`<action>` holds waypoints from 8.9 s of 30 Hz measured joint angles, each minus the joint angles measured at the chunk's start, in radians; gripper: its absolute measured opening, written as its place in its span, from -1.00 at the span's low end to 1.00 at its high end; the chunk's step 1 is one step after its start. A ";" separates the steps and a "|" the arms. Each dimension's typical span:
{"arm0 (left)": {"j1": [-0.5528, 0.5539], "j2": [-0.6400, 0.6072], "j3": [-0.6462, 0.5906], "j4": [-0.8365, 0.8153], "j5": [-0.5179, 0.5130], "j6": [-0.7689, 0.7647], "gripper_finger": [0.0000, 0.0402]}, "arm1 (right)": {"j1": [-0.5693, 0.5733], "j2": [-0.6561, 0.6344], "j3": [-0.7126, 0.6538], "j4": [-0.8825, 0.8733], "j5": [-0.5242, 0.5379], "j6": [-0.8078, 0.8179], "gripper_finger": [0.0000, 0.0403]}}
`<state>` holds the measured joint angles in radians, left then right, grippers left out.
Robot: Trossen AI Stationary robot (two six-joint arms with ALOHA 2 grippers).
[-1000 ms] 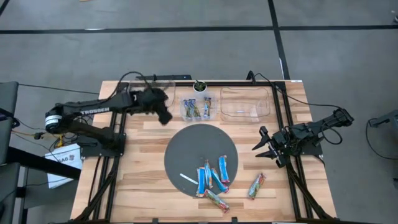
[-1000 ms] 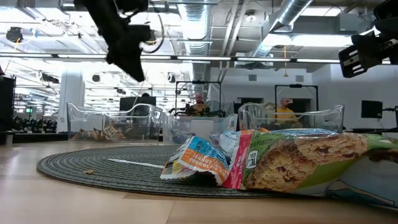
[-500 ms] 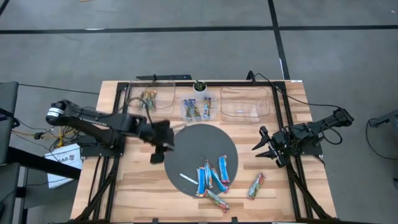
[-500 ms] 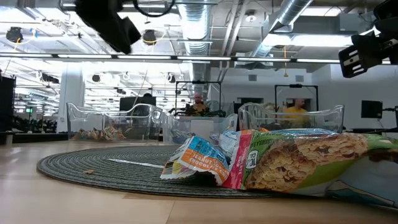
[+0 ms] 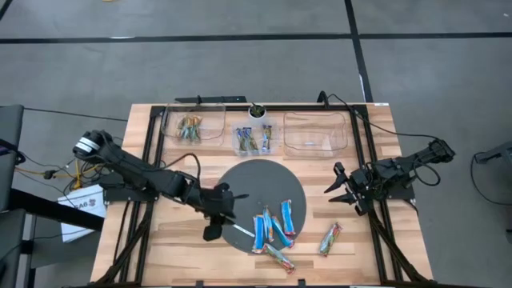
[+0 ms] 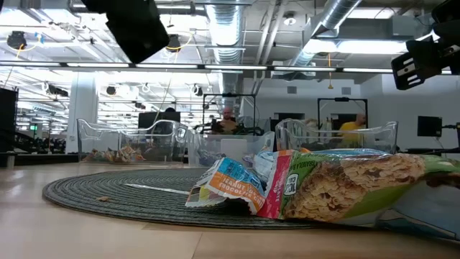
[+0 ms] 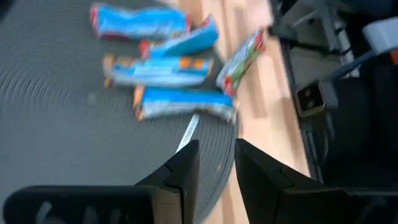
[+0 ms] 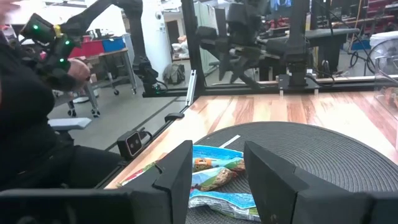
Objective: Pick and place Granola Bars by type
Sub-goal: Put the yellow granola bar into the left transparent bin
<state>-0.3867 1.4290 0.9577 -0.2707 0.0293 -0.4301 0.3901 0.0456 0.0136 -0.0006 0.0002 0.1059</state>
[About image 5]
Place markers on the gray metal stand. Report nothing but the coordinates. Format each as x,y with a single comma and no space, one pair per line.
496,152

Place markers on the dark gray chair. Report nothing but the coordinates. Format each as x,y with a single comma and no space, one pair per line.
10,132

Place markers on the blue white oatmeal raisin bar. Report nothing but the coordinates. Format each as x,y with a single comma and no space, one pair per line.
266,138

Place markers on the black power strip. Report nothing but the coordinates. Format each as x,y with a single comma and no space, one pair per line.
216,99

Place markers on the white label strip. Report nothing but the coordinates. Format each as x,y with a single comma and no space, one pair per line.
244,230

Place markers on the green red granola bar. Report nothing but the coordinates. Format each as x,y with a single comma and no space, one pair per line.
330,240
279,258

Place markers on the black diagonal beam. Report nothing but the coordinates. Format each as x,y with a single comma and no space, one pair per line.
56,209

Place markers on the dark blue granola bar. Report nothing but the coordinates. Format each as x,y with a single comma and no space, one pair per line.
241,140
252,142

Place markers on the round gray woven placemat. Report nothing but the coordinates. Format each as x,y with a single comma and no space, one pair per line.
260,180

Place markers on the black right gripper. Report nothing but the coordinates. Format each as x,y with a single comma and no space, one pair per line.
362,188

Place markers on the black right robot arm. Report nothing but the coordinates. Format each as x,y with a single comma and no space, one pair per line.
400,167

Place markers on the light blue granola bar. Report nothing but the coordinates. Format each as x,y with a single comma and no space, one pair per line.
268,224
283,237
287,217
258,236

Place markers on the black aluminium table frame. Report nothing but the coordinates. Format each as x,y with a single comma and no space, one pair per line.
304,107

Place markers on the small white potted plant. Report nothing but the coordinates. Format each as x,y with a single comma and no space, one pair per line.
257,112

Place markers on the large clear plastic bin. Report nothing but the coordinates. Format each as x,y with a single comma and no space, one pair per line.
316,132
212,128

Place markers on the small clear plastic bin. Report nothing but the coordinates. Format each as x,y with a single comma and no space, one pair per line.
276,148

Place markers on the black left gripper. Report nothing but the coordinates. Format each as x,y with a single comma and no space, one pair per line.
216,204

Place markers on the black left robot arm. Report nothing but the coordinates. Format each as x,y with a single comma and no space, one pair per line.
132,168

